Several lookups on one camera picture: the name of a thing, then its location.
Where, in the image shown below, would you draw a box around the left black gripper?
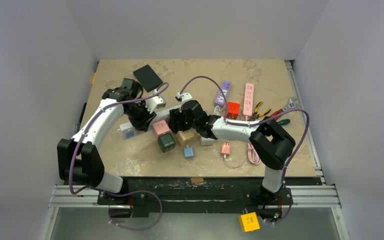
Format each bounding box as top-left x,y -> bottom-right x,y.
124,99 -> 155,131

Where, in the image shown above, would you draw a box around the white cube charger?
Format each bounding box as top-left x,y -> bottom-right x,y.
200,136 -> 215,146

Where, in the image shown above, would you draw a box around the purple usb hub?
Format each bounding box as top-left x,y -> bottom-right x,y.
214,80 -> 232,108

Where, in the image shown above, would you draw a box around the black box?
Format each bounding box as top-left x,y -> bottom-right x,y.
133,64 -> 163,93

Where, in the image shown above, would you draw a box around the blue cube charger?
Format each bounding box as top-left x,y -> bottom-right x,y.
183,144 -> 195,159

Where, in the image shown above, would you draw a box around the dark green cube charger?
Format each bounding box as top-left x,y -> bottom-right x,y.
157,133 -> 176,153

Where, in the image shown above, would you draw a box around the red cube charger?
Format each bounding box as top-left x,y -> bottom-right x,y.
226,101 -> 240,120

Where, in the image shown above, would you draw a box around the small pink cube charger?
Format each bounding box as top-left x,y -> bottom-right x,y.
220,142 -> 231,158

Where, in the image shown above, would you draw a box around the pink power strip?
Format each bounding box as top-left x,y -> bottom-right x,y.
242,83 -> 254,117

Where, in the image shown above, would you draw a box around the yellow handled pliers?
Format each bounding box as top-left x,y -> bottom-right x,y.
248,101 -> 272,122

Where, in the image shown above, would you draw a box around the green handled screwdriver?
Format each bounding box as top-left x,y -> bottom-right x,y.
277,118 -> 291,126

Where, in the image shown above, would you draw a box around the red handled adjustable wrench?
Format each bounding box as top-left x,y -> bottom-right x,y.
270,97 -> 301,121

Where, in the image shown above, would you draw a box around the yellow cube charger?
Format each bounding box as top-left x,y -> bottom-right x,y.
238,211 -> 261,233

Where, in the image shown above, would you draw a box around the white power strip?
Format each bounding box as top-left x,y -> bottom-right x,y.
118,105 -> 180,140

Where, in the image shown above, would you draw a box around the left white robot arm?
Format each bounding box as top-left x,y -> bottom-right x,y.
57,78 -> 166,205

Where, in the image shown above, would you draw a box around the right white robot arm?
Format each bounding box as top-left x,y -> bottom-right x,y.
168,100 -> 296,204

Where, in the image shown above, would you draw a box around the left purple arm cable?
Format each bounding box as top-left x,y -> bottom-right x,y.
68,81 -> 170,232

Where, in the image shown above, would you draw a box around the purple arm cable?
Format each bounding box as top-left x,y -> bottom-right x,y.
178,75 -> 311,226
68,81 -> 170,232

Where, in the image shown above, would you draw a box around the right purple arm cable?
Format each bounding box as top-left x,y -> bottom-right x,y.
178,75 -> 311,226

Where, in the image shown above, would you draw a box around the thin white cable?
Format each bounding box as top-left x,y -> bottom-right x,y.
223,140 -> 249,169

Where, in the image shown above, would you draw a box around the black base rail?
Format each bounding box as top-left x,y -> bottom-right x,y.
51,176 -> 340,220

